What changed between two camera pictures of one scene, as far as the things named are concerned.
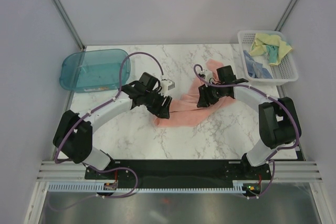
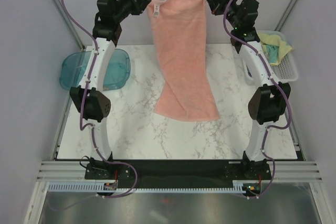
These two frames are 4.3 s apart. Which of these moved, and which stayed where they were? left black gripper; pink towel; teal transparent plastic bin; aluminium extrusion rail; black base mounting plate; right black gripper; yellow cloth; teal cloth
Moved: pink towel; right black gripper; left black gripper
Stayed: yellow cloth; teal transparent plastic bin; teal cloth; aluminium extrusion rail; black base mounting plate
